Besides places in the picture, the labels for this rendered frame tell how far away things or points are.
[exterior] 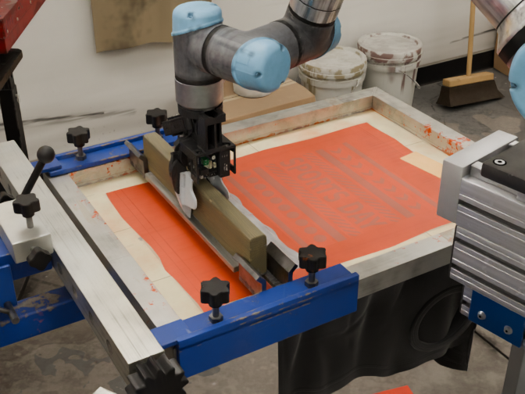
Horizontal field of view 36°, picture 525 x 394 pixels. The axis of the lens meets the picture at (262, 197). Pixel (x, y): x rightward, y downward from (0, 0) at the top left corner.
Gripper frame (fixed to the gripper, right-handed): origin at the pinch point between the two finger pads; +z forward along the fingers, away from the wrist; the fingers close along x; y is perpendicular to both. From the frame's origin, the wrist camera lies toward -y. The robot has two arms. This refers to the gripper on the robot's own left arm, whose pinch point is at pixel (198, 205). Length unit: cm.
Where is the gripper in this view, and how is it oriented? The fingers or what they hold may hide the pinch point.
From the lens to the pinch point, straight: 140.0
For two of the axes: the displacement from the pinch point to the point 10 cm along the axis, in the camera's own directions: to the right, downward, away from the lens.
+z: 0.0, 8.6, 5.1
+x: 8.6, -2.6, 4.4
